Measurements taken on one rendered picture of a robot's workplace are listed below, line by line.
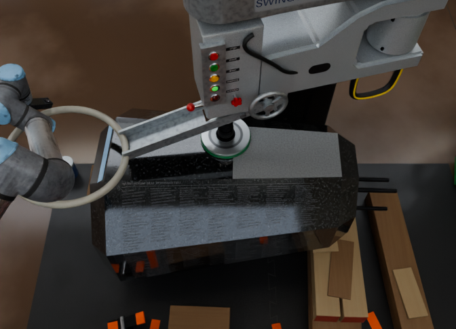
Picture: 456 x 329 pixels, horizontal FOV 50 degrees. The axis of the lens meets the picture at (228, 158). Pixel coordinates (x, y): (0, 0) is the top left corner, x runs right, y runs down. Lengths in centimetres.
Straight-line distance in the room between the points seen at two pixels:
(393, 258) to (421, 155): 82
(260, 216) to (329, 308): 63
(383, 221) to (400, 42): 122
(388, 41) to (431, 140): 157
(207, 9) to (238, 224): 99
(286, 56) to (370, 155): 162
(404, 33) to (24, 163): 133
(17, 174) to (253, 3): 80
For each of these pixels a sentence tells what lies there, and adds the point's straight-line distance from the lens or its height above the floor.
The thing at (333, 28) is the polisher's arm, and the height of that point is 144.
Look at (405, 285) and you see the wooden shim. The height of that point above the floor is 14.
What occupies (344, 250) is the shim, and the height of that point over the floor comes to 26.
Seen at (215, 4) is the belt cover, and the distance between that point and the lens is 146.
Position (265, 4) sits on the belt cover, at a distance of 150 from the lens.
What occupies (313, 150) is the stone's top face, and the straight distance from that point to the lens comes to 215.
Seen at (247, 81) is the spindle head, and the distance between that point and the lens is 172.
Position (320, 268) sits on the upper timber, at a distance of 253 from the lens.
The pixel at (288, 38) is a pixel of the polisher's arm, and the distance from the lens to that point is 174.
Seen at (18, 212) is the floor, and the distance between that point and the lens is 313.
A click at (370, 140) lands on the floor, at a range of 328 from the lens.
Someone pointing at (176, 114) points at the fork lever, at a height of 100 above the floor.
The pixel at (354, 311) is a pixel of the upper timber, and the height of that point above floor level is 25.
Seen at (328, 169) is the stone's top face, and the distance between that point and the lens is 211.
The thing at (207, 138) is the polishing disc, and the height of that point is 85.
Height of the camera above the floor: 259
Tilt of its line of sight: 58 degrees down
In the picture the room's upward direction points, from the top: straight up
